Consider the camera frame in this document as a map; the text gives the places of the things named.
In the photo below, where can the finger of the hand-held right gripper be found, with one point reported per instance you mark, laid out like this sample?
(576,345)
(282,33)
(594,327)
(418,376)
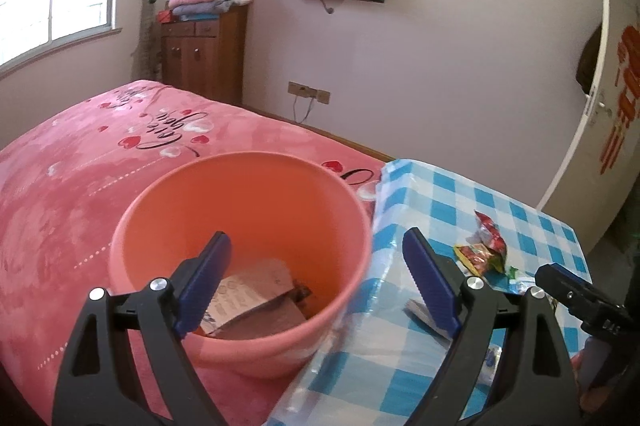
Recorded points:
(560,281)

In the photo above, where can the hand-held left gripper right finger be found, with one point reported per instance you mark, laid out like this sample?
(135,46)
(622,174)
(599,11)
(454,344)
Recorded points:
(430,281)

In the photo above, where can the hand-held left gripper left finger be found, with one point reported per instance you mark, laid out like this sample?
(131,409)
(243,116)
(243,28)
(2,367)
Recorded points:
(205,286)

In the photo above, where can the green white packet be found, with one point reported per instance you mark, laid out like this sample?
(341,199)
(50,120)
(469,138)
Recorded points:
(517,278)

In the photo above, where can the pink plastic bucket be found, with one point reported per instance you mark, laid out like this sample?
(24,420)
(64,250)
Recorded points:
(250,206)

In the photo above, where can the white blue plastic wrapper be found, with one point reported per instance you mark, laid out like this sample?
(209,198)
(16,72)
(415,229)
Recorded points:
(490,358)

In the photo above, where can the blue checkered tablecloth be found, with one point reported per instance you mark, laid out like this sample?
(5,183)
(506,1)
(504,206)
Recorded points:
(450,206)

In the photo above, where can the white door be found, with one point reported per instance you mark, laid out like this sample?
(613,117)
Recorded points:
(600,196)

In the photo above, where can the pink heart print blanket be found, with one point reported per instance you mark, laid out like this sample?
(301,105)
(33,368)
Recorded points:
(75,206)

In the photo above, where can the red door decoration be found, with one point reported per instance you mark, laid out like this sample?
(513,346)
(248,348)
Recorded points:
(627,96)

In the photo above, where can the brown wooden cabinet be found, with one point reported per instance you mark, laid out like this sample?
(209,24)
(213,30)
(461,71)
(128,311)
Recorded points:
(215,56)

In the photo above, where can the wall socket strip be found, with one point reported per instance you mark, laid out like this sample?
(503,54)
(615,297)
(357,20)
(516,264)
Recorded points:
(310,92)

